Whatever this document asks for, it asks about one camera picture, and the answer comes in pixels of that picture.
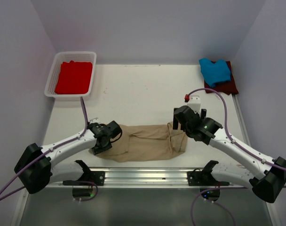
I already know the beige t shirt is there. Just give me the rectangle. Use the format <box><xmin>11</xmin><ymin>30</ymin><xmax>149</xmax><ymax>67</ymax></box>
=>
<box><xmin>96</xmin><ymin>122</ymin><xmax>188</xmax><ymax>162</ymax></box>

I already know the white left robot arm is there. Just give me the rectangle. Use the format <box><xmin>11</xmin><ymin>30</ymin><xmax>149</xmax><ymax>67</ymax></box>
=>
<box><xmin>14</xmin><ymin>121</ymin><xmax>122</xmax><ymax>194</ymax></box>

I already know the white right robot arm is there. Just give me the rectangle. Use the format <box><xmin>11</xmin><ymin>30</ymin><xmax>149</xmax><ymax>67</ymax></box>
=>
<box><xmin>174</xmin><ymin>105</ymin><xmax>286</xmax><ymax>203</ymax></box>

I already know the dark red folded t shirt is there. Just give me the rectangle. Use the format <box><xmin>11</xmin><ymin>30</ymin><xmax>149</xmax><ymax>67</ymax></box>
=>
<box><xmin>204</xmin><ymin>61</ymin><xmax>238</xmax><ymax>95</ymax></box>

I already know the blue folded t shirt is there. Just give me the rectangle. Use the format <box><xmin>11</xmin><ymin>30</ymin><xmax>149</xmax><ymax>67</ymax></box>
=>
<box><xmin>199</xmin><ymin>58</ymin><xmax>231</xmax><ymax>88</ymax></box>

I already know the white plastic basket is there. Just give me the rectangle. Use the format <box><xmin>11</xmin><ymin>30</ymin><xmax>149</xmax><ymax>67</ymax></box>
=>
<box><xmin>44</xmin><ymin>51</ymin><xmax>96</xmax><ymax>101</ymax></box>

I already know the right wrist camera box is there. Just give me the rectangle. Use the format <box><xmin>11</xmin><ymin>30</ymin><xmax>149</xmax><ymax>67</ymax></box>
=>
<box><xmin>184</xmin><ymin>94</ymin><xmax>207</xmax><ymax>119</ymax></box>

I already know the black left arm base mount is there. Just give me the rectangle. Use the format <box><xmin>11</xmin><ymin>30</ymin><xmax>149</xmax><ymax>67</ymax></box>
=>
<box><xmin>63</xmin><ymin>160</ymin><xmax>105</xmax><ymax>186</ymax></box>

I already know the aluminium table edge rail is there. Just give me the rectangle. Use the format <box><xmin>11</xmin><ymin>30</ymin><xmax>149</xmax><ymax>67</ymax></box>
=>
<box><xmin>23</xmin><ymin>166</ymin><xmax>268</xmax><ymax>189</ymax></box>

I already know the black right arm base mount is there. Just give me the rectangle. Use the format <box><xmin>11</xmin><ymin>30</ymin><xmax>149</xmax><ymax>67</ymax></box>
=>
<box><xmin>187</xmin><ymin>160</ymin><xmax>230</xmax><ymax>187</ymax></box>

